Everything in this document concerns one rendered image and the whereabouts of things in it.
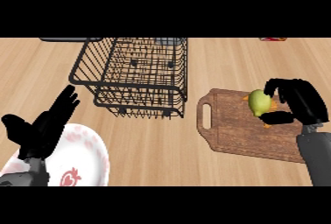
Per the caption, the white plate with pink print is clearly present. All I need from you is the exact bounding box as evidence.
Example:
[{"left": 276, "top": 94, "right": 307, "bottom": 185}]
[{"left": 0, "top": 122, "right": 110, "bottom": 187}]

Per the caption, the black wire tiered basket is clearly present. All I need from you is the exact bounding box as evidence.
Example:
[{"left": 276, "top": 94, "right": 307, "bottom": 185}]
[{"left": 67, "top": 37, "right": 189, "bottom": 120}]

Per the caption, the yellow-green lemon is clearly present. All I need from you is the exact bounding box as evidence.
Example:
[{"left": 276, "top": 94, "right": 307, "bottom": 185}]
[{"left": 246, "top": 88, "right": 274, "bottom": 117}]

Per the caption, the grey box-shaped object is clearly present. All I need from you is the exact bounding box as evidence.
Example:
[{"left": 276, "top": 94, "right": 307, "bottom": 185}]
[{"left": 153, "top": 37, "right": 181, "bottom": 46}]

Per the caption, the dark grey flat object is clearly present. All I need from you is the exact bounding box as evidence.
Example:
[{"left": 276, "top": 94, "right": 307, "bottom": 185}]
[{"left": 38, "top": 37, "right": 104, "bottom": 43}]

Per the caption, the brown wooden cutting board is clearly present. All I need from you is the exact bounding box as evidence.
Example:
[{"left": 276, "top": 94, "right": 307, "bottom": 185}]
[{"left": 196, "top": 87, "right": 307, "bottom": 164}]

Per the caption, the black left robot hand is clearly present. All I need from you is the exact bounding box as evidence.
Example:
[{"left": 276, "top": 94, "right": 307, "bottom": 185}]
[{"left": 0, "top": 84, "right": 81, "bottom": 161}]

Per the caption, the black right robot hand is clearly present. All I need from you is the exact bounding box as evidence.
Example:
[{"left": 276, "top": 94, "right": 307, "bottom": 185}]
[{"left": 257, "top": 78, "right": 331, "bottom": 126}]

